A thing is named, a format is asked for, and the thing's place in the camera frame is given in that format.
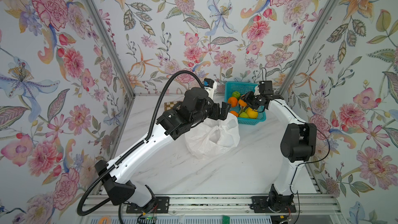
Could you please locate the wooden chessboard box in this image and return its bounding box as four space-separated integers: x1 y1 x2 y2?
164 101 181 111

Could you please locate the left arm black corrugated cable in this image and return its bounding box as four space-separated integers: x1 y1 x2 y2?
77 69 206 224

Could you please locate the orange ring object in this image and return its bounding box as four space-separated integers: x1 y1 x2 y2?
98 216 112 224

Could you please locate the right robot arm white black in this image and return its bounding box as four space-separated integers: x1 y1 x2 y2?
241 81 317 213

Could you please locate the small orange fruit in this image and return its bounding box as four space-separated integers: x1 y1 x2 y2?
238 99 247 107

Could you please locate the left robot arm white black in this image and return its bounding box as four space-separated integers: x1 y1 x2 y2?
95 88 231 207

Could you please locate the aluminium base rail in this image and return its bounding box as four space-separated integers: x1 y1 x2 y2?
76 193 343 217

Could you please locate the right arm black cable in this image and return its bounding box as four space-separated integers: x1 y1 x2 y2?
260 67 331 224

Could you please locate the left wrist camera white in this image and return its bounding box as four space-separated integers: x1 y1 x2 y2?
203 78 217 99

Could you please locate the white plastic bag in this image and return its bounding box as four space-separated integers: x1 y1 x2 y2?
184 113 240 160

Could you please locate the green apple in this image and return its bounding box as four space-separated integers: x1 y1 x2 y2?
232 91 241 100
239 112 249 118

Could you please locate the green circuit board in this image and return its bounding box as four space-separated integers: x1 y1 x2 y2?
221 215 231 224

